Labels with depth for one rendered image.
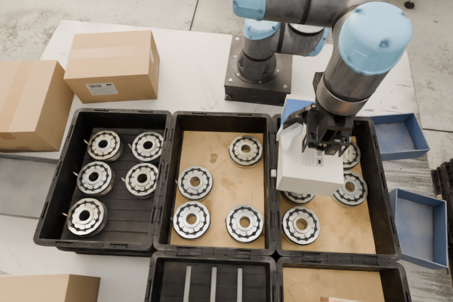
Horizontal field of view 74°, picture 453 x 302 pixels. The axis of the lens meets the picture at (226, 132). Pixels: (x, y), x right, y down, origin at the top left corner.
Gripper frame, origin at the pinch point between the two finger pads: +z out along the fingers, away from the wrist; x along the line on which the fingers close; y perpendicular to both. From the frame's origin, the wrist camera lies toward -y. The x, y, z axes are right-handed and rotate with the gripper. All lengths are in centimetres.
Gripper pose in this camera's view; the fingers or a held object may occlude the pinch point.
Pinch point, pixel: (310, 140)
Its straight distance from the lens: 68.9
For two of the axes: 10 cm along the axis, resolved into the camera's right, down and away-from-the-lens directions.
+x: 9.9, 1.2, -0.8
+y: -1.4, 8.8, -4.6
